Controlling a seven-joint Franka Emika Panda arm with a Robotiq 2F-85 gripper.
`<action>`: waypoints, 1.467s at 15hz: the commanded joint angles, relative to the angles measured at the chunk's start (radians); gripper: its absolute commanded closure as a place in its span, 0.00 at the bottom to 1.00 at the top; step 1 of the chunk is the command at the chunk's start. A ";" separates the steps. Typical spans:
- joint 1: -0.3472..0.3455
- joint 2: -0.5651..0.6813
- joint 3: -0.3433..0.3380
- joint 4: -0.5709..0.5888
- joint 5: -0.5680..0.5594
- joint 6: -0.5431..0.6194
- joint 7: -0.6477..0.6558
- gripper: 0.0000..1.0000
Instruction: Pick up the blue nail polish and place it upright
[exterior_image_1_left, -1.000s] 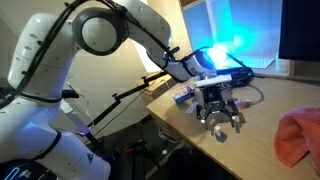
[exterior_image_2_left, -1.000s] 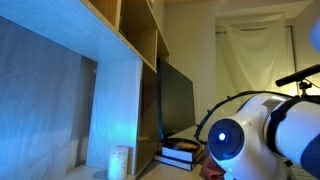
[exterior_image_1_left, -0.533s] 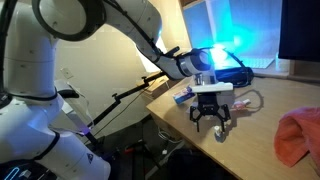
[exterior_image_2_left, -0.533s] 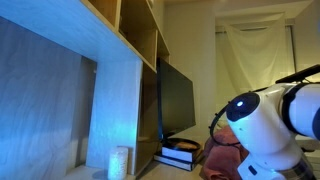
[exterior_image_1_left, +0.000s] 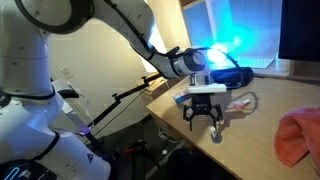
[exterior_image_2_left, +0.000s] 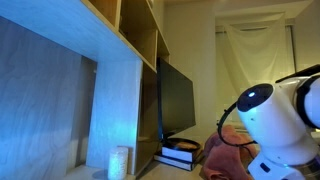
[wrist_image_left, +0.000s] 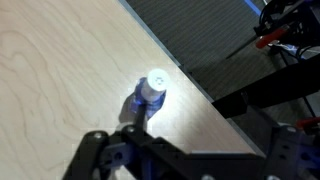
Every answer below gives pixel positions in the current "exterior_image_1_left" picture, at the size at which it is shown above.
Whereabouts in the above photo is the white cable bundle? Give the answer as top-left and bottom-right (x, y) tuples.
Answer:
(157, 128), (183, 144)

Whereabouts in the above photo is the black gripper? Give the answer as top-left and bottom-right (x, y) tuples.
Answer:
(182, 94), (224, 132)

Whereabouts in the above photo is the blue nail polish bottle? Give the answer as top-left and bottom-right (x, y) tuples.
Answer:
(209, 125), (218, 143)

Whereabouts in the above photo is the black rod stand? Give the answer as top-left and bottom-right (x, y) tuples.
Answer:
(89, 73), (161, 129)

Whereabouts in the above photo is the light wooden box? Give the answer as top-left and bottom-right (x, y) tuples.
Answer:
(141, 71), (188, 101)

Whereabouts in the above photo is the white wall outlet plate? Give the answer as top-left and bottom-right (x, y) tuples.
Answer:
(60, 67), (74, 80)

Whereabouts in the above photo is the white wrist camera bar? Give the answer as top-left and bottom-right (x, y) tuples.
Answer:
(185, 83), (228, 95)

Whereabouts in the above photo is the orange pink towel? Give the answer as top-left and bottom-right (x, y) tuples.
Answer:
(273, 106), (320, 176)

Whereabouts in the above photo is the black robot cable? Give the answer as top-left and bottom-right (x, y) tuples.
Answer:
(101, 0), (243, 73)

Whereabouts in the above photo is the red handled tool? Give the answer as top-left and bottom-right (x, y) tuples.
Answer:
(123, 141), (151, 155)

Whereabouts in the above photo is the dark monitor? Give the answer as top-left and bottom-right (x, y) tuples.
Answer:
(278, 0), (320, 63)

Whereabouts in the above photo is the black bag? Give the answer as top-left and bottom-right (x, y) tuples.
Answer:
(209, 66), (255, 90)

